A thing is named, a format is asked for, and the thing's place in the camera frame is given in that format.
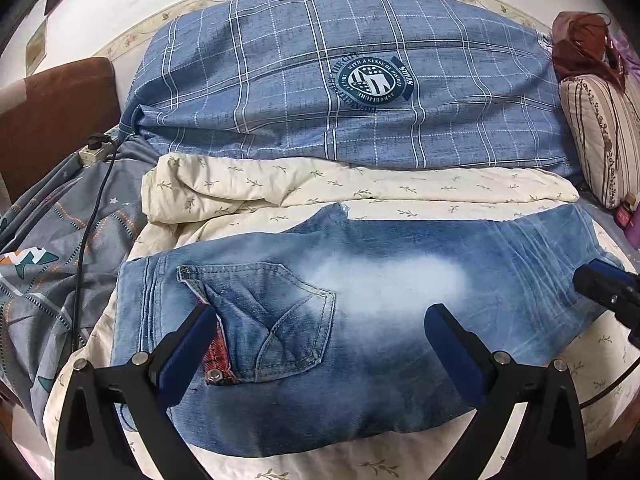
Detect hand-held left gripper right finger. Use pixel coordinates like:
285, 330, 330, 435
424, 303, 586, 480

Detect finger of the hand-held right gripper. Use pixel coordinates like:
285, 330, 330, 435
572, 259, 640, 348

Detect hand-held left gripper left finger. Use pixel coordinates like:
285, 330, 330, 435
55, 304, 231, 480

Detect faded blue denim pants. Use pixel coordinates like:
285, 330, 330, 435
109, 202, 626, 458

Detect pink packet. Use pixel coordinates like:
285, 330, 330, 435
615, 200, 640, 251

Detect striped floral pillow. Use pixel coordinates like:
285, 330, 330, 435
559, 74, 640, 210

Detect cream leaf-print blanket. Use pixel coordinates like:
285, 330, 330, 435
42, 152, 640, 480

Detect grey printed bedsheet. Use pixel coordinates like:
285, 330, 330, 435
0, 135, 161, 428

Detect white power strip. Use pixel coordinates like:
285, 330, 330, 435
77, 127, 123, 163

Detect purple cloth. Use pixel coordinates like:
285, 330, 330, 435
607, 30, 640, 81

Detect reddish brown garment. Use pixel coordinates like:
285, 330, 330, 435
551, 10, 626, 91

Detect blue plaid pillow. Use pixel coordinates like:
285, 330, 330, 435
119, 0, 583, 178

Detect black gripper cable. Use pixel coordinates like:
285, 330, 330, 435
579, 355, 640, 406

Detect black power cable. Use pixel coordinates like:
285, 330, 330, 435
71, 132, 121, 356

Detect small wall paper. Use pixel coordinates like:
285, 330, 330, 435
25, 17, 48, 76

